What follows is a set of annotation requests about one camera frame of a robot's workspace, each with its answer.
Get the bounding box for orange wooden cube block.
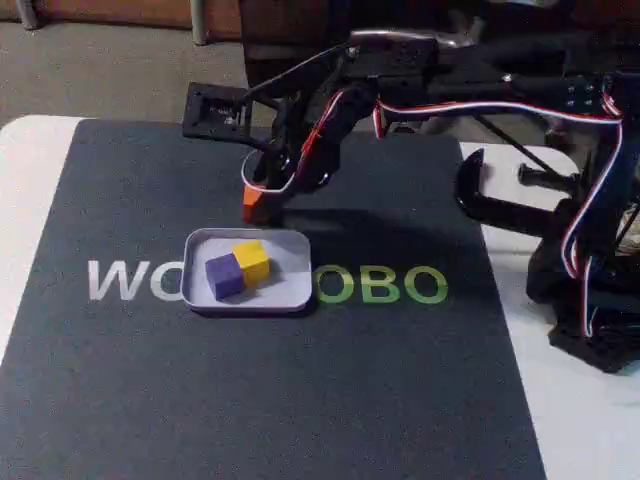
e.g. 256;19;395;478
241;183;282;225

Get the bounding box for yellow wooden cube block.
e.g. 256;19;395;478
231;239;272;288

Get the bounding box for purple wooden cube block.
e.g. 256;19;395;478
205;252;247;302

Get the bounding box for pale lavender rectangular tray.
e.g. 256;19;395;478
182;227;316;316

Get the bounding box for dark chair caster block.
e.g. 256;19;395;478
238;0;346;91

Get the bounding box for chrome chair base leg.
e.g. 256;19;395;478
347;27;481;51

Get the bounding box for grey metal furniture leg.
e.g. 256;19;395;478
14;0;39;30
191;0;212;47

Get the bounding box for black table clamp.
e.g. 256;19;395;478
452;148;594;237

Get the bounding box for dark mat with printed letters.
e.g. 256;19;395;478
0;118;547;480

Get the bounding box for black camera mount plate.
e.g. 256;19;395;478
181;81;284;142

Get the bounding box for red white blue servo cable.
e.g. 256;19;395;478
239;74;631;337

